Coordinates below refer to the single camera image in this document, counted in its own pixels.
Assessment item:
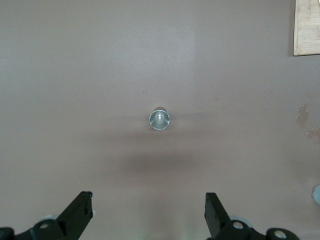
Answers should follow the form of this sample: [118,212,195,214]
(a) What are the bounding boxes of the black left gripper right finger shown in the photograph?
[205,191,300,240]

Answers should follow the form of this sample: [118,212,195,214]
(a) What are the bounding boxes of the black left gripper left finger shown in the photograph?
[0,191,97,240]

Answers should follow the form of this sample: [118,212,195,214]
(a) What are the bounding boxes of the clear glass beaker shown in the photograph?
[311,183,320,205]

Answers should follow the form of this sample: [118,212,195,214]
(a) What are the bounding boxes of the steel jigger measuring cup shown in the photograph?
[148,106,171,131]

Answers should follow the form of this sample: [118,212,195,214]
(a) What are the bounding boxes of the brown table cover sheet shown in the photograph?
[0,0,320,240]

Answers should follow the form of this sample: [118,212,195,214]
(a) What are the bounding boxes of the wooden cutting board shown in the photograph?
[292,0,320,57]

